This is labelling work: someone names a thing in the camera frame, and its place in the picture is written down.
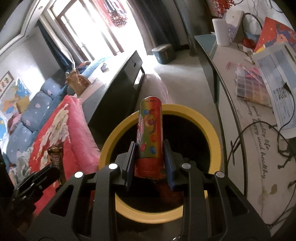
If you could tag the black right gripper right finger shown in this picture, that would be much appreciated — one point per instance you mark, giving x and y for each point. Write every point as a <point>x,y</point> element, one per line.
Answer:
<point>214,208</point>

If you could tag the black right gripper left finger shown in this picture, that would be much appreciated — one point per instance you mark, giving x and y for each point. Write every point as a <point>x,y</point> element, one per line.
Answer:
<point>84,207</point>

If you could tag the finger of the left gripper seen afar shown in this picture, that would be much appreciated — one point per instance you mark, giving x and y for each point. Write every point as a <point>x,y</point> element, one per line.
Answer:
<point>33,186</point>

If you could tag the brown snack wrapper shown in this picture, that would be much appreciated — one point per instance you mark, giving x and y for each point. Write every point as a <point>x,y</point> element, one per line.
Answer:
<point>56,153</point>

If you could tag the red candy tube can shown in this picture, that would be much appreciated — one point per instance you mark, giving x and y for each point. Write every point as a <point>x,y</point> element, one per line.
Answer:
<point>150,163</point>

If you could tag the light green crumpled cloth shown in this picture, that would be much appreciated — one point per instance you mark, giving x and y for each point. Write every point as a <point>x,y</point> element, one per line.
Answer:
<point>21,170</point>

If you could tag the pink clothes pile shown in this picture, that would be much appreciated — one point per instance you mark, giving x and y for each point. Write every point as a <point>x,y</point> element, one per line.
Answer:
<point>13,122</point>

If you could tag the red floral table cloth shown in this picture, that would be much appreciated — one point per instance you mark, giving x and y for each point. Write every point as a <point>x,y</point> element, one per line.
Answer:
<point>66,124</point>

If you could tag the yellow cushion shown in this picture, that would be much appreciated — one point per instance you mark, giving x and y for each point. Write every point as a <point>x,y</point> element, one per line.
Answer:
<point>22,104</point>

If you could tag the blue patterned sofa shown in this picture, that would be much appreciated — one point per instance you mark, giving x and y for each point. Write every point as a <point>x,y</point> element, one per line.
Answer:
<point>23,133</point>

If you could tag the dark coffee table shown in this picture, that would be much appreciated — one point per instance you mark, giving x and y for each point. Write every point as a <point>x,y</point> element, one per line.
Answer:
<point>113,95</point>

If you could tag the dark window curtain left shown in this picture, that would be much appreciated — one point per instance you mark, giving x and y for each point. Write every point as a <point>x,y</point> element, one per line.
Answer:
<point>64,63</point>

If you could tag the dark window curtain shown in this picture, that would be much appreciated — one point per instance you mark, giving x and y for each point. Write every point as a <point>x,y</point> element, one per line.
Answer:
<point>159,24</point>
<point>64,63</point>

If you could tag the colour swatch booklet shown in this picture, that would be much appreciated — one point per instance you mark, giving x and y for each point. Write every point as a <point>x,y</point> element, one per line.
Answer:
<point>250,86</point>

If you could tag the white printed paper sheet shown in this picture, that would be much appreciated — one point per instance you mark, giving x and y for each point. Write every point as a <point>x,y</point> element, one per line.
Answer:
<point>276,65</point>

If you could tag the blue storage box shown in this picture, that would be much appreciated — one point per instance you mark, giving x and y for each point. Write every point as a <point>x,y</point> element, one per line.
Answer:
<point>164,53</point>

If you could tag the white paper towel roll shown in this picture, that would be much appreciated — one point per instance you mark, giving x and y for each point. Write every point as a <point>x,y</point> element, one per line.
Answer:
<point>221,32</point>

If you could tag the red illustrated book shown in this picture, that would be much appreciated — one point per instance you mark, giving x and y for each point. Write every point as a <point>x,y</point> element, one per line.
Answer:
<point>274,32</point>

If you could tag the hanging laundry on balcony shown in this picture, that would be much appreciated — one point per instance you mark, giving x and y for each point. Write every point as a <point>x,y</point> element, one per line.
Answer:
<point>112,12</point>

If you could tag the dark window curtain right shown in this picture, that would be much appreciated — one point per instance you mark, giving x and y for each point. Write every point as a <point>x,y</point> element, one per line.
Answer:
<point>159,24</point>

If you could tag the red berry branch decoration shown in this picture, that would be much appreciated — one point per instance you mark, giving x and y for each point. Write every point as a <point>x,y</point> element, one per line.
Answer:
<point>220,7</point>

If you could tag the grey standing air conditioner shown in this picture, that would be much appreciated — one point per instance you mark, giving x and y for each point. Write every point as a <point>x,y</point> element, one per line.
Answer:
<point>185,17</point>

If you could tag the colourful wall map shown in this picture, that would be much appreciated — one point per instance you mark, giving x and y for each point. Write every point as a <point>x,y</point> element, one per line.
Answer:
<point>15,92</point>

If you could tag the framed wall picture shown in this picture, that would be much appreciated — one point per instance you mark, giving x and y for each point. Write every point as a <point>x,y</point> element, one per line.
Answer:
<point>5,82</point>

